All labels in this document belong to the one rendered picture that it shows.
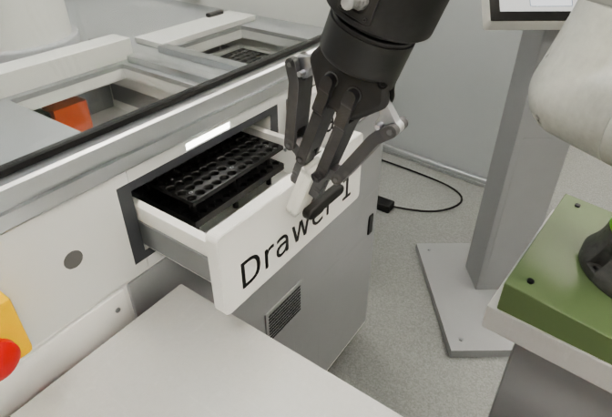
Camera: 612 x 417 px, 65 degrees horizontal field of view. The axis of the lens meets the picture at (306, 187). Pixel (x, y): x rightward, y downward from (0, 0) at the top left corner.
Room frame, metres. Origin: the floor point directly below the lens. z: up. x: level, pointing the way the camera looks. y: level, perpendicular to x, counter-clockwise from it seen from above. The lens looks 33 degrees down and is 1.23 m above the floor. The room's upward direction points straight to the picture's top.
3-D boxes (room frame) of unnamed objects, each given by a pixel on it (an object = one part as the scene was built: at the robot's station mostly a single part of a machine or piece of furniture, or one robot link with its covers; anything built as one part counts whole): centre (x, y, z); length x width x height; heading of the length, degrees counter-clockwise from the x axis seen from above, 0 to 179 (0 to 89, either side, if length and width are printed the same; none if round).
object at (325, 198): (0.47, -0.01, 0.91); 0.07 x 0.04 x 0.01; 145
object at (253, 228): (0.49, 0.01, 0.87); 0.29 x 0.02 x 0.11; 145
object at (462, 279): (1.19, -0.66, 0.51); 0.50 x 0.45 x 1.02; 1
